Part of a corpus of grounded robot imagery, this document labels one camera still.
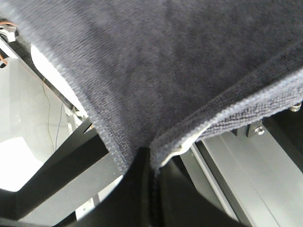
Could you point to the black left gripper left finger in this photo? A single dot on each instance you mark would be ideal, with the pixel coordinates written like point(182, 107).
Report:
point(128, 205)

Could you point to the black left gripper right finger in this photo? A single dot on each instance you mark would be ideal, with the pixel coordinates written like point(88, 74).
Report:
point(181, 205)

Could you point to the dark navy towel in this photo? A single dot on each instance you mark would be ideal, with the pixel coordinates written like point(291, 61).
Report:
point(154, 73)

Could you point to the grey aluminium frame rail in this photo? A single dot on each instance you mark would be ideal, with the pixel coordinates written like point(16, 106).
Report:
point(256, 180)

